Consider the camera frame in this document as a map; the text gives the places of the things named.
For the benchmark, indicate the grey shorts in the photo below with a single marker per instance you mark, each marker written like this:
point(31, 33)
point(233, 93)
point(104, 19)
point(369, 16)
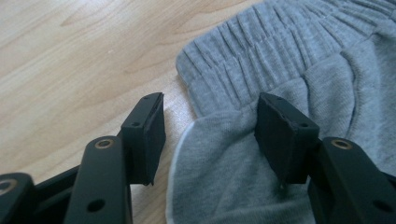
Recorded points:
point(280, 46)

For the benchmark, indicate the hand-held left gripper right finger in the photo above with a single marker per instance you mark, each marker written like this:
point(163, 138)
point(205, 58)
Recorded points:
point(286, 140)

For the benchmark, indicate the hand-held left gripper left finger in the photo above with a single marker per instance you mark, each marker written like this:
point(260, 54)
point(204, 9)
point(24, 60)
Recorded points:
point(143, 140)

